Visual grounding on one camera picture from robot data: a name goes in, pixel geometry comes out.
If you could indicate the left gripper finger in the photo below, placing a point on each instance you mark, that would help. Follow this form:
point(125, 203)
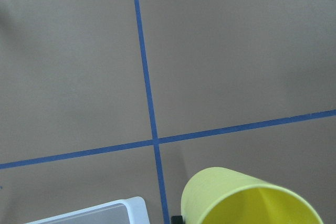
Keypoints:
point(177, 220)

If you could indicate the clear plastic box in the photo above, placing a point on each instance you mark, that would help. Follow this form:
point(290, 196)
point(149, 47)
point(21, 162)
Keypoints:
point(131, 210)

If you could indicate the yellow plastic cup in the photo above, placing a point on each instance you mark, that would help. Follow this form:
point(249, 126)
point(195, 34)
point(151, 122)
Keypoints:
point(221, 195)

